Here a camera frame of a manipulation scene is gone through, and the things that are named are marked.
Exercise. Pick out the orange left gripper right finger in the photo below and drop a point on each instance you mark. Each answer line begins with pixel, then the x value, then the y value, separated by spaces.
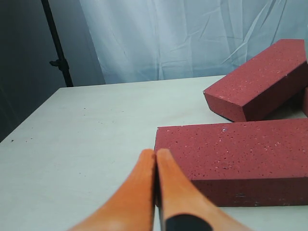
pixel 183 207

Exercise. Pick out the red brick row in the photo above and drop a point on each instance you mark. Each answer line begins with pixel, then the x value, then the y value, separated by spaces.
pixel 305 102

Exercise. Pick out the white backdrop cloth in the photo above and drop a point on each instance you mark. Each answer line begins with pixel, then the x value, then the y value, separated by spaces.
pixel 145 40

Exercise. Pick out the black light stand pole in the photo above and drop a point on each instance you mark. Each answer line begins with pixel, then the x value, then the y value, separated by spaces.
pixel 61 62

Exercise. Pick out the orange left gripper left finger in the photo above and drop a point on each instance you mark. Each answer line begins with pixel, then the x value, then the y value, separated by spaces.
pixel 131 207

